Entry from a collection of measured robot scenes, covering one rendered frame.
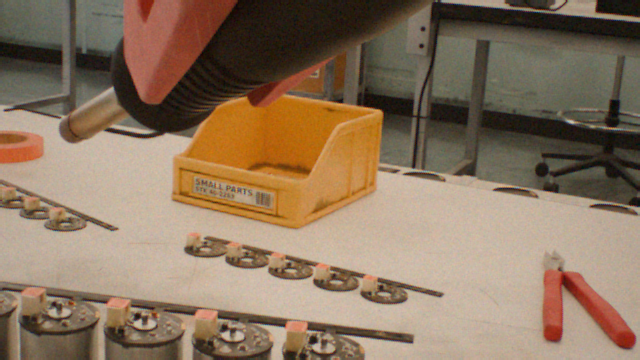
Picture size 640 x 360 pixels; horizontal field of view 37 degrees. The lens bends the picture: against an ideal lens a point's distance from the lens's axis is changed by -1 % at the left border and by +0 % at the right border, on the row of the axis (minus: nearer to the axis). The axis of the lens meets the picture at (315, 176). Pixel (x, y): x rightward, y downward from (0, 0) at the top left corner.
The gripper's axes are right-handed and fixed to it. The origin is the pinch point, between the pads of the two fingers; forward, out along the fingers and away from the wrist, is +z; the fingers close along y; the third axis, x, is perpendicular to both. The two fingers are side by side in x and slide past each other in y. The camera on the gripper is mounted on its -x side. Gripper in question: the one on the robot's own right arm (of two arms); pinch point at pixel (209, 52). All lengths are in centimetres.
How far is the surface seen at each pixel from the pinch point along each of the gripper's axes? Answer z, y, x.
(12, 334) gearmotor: 15.2, 0.2, -4.2
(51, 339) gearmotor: 13.6, -0.4, -2.8
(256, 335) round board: 11.4, -5.8, -0.8
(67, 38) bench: 232, -116, -296
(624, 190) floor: 177, -294, -155
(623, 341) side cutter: 16.9, -28.1, -1.8
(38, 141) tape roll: 40, -13, -39
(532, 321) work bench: 19.7, -26.4, -5.2
